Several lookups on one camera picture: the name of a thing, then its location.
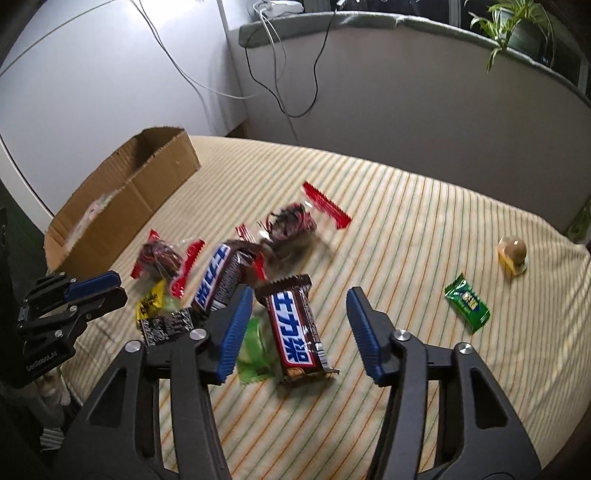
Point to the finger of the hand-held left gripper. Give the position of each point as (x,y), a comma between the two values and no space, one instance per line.
(92,284)
(104,300)

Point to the grey windowsill cover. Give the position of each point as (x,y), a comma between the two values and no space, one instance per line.
(295,25)

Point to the cardboard box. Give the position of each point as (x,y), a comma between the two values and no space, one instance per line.
(138,194)

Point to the dark green candy packet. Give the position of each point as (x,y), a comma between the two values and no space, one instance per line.
(466,304)

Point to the round brown packaged snack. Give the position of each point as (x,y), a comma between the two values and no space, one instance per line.
(513,251)

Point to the light green snack packet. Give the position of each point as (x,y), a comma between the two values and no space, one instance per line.
(254,355)

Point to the yellow snack packet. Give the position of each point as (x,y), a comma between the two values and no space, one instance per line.
(150,304)

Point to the striped bed sheet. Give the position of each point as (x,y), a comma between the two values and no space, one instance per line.
(415,207)

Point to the red-ended clear snack packet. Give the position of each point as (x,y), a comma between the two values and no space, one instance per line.
(291,221)
(159,256)

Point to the black patterned snack packet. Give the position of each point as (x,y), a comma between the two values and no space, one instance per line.
(166,325)

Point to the potted plant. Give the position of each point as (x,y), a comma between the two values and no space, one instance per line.
(517,27)

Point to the person's left hand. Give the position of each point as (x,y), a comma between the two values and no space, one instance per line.
(51,388)

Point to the brown chocolate bar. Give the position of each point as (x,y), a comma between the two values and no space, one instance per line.
(295,332)
(217,277)

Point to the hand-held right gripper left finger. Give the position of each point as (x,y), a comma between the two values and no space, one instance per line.
(233,332)

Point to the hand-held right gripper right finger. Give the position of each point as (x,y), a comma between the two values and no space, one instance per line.
(364,332)

